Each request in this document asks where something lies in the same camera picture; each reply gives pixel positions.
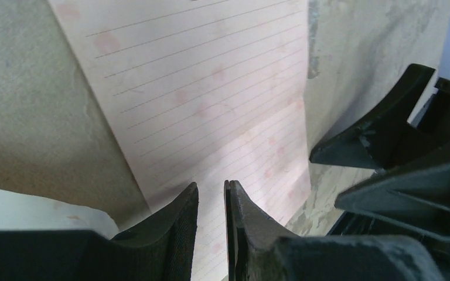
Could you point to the pink lined letter paper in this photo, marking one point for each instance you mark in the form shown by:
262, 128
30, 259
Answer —
204, 92

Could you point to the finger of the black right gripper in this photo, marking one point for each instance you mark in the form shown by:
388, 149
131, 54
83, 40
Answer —
416, 198
369, 142

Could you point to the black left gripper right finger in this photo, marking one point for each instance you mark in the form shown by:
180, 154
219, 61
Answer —
251, 237

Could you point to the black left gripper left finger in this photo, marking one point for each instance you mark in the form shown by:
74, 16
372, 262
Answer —
161, 246

